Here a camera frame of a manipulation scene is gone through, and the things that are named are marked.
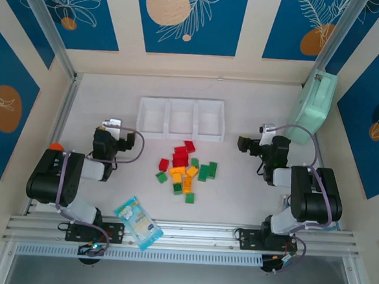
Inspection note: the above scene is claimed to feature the long green lego brick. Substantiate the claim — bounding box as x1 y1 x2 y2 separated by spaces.
206 161 219 180

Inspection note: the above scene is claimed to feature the white three-compartment container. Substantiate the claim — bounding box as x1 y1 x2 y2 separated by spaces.
136 94 228 145

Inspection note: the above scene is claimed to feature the long yellow lego brick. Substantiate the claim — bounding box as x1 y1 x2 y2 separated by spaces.
180 175 195 195

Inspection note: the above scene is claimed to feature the blue tape roll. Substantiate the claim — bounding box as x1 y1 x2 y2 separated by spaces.
280 193 293 217

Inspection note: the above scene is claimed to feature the large red lego brick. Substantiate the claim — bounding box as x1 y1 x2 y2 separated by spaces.
171 152 190 169

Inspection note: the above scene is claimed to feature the mint green bag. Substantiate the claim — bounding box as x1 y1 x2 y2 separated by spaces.
283 66 339 147

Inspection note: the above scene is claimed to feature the blue wet wipes packet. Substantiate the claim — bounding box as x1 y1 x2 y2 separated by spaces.
111 194 167 253

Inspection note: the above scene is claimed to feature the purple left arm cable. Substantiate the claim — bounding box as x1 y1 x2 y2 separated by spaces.
51 123 146 259

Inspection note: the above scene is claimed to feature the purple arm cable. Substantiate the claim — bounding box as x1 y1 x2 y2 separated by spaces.
51 123 146 259
263 123 341 279

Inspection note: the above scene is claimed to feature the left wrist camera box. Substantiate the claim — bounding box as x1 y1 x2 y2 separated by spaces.
101 117 123 132

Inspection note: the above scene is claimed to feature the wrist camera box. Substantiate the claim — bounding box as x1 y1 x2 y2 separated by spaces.
101 117 123 132
258 123 277 146

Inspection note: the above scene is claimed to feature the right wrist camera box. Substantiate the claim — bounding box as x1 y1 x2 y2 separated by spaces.
258 123 277 146

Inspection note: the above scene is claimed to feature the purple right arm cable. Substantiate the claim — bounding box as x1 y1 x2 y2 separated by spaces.
263 123 341 279

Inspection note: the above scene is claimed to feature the aluminium side rail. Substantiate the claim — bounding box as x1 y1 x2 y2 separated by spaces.
25 71 84 219

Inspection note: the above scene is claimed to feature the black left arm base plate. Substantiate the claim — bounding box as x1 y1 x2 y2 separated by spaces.
64 219 126 245

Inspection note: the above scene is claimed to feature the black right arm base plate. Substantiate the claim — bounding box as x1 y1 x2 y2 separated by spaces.
236 228 301 254

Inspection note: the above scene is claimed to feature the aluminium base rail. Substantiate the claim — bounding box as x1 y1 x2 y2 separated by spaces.
2 207 362 265

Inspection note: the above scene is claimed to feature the white slotted cable duct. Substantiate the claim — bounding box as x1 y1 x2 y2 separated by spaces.
15 237 263 272

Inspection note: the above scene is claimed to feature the aluminium frame post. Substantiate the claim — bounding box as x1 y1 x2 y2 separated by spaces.
302 0 366 93
10 0 82 80

